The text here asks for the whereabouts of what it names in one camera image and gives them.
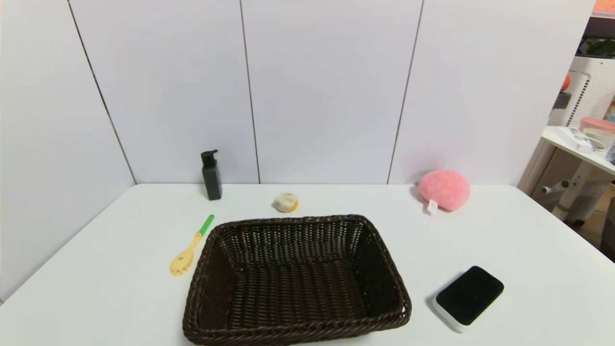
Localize black white rectangular eraser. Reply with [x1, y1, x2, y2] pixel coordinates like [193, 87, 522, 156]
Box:
[431, 266, 505, 333]

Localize dark brown wicker basket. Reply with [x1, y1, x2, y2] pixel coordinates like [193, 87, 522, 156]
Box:
[182, 214, 413, 346]

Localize cream round toy bun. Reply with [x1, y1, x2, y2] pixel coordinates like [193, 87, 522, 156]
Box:
[273, 192, 299, 213]

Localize dark grey pump bottle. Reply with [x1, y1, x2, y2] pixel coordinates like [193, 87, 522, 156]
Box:
[201, 149, 223, 201]

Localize pink plush toy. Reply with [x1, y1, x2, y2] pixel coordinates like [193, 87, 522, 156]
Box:
[417, 169, 471, 215]

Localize yellow green pasta spoon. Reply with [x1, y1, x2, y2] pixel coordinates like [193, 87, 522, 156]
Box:
[170, 214, 215, 277]

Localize white side table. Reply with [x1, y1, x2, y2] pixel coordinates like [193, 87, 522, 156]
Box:
[541, 125, 615, 222]

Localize pink bowl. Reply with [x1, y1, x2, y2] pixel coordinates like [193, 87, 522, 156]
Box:
[579, 117, 615, 135]

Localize white bowl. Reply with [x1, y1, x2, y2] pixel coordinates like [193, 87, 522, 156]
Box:
[583, 128, 615, 151]

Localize white pegboard cabinet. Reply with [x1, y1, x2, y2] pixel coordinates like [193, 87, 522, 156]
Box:
[518, 55, 615, 213]

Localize green plant leaves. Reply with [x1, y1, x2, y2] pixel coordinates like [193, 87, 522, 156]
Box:
[577, 37, 615, 58]

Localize white power adapter with cable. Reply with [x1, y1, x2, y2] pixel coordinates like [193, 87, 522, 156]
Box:
[559, 127, 596, 154]

